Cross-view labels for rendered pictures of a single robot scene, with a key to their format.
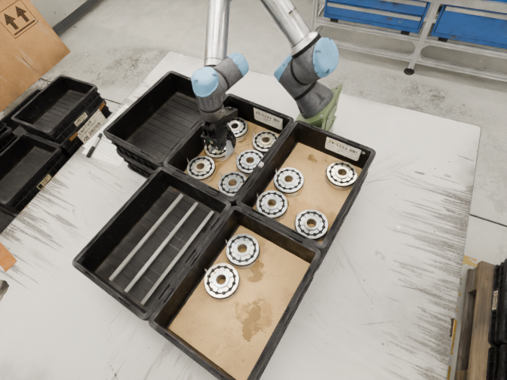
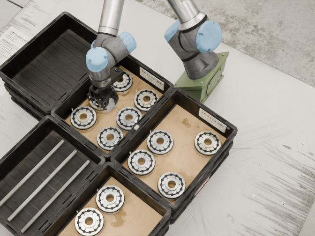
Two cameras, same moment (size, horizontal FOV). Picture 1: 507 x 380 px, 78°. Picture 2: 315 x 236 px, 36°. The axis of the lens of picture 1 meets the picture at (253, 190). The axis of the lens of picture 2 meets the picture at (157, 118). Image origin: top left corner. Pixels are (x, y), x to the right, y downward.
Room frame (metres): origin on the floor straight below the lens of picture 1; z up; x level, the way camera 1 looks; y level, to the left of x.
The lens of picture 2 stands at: (-0.19, -0.09, 2.52)
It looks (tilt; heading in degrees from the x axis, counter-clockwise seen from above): 62 degrees down; 359
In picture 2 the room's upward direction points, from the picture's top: 1 degrees clockwise
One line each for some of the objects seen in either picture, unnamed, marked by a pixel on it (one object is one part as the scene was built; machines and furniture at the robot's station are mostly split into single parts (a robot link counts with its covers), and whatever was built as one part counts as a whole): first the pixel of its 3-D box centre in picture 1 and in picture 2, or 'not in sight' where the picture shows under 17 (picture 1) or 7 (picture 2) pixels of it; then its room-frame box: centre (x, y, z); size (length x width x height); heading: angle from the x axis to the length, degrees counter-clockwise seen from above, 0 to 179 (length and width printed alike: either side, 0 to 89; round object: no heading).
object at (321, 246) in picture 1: (308, 178); (175, 145); (0.54, -0.18, 0.92); 0.40 x 0.30 x 0.02; 141
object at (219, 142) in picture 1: (216, 130); (101, 90); (0.73, 0.10, 0.99); 0.09 x 0.08 x 0.12; 148
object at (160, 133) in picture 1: (170, 123); (59, 66); (0.92, 0.29, 0.87); 0.40 x 0.30 x 0.11; 141
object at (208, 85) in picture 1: (207, 89); (98, 63); (0.74, 0.09, 1.15); 0.09 x 0.08 x 0.11; 134
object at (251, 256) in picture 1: (242, 249); (110, 198); (0.36, 0.06, 0.86); 0.10 x 0.10 x 0.01
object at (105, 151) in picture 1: (120, 133); (4, 59); (1.07, 0.58, 0.70); 0.33 x 0.23 x 0.01; 148
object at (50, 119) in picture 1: (76, 128); not in sight; (1.50, 1.05, 0.37); 0.40 x 0.30 x 0.45; 148
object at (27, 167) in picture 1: (35, 182); not in sight; (1.16, 1.26, 0.31); 0.40 x 0.30 x 0.34; 148
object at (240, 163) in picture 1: (250, 160); (129, 118); (0.68, 0.00, 0.86); 0.10 x 0.10 x 0.01
